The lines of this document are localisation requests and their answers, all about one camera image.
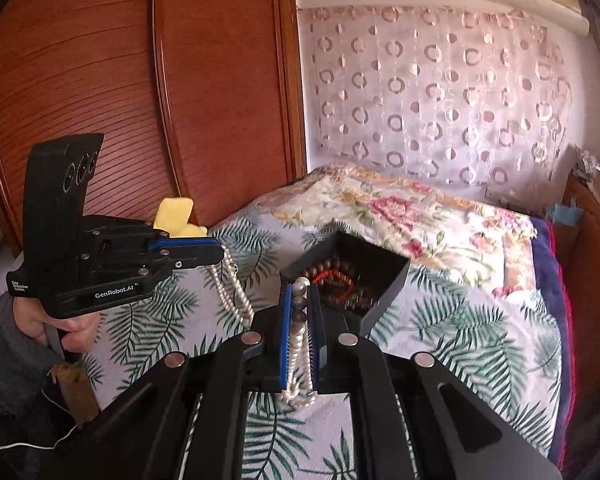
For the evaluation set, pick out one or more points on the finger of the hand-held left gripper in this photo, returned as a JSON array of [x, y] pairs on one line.
[[195, 260], [190, 245]]

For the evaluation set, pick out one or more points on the person's left hand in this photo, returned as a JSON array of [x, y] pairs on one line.
[[77, 331]]

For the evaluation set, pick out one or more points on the yellow plush toy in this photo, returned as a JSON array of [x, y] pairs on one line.
[[172, 215]]

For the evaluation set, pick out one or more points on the dark blue blanket red edge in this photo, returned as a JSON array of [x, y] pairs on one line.
[[555, 310]]

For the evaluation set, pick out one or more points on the brown wooden wardrobe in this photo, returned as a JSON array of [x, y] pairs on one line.
[[130, 85]]

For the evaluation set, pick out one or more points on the brown wooden cabinet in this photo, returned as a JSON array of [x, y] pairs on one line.
[[592, 250]]

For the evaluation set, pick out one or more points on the black square box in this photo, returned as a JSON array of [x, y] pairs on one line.
[[387, 295]]

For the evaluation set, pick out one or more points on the floral blanket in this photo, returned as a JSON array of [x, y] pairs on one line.
[[405, 210]]

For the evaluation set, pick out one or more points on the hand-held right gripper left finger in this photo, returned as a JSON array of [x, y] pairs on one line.
[[285, 345]]

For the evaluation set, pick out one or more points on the person's left forearm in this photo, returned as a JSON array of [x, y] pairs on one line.
[[5, 360]]

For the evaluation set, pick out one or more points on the leaf print cloth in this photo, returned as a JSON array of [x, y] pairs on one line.
[[455, 330]]

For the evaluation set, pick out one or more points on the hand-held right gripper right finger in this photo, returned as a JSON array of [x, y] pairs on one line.
[[316, 371]]

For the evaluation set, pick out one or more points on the circle pattern sheer curtain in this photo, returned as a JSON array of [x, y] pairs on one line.
[[430, 95]]

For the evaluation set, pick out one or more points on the blue bag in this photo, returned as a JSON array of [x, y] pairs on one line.
[[564, 215]]

